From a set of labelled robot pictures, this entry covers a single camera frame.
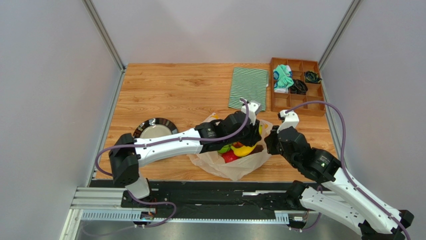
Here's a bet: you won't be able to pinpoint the yellow banana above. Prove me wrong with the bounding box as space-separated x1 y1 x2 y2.
230 143 258 158

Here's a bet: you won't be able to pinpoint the green striped ball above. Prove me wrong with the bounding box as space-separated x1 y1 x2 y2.
217 145 231 154

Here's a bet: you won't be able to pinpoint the red apple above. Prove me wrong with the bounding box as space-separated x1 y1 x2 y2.
221 150 240 164

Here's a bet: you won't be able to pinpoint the banana print plastic bag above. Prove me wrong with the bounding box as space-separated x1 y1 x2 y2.
187 119 272 181

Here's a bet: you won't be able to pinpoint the dark purple fruit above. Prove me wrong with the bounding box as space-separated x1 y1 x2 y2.
250 144 264 155

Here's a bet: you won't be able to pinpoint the orange fruit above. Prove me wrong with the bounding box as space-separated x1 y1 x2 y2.
233 142 244 148

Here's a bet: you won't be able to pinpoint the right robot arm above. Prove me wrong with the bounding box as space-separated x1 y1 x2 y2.
265 126 414 240

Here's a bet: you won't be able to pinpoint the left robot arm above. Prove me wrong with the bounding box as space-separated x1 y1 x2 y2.
108 111 262 199

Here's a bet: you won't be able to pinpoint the wooden compartment tray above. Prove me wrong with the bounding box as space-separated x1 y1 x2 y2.
269 57 325 112

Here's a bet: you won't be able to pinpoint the green striped cloth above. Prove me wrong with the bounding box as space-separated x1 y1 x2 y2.
228 67 269 112

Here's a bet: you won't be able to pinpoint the teal white socks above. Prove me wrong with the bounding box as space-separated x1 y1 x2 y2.
272 64 294 93

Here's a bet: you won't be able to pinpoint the black fruit bowl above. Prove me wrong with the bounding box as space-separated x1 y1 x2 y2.
132 117 179 139

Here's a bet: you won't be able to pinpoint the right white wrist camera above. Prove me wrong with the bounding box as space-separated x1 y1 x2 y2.
277 110 300 133

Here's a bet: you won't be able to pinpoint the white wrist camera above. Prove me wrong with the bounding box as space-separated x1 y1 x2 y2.
241 100 262 126
277 110 300 133

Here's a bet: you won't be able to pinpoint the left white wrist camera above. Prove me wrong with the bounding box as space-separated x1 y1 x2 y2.
241 100 262 126

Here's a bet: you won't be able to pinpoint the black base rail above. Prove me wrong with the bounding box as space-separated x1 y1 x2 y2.
68 179 370 231

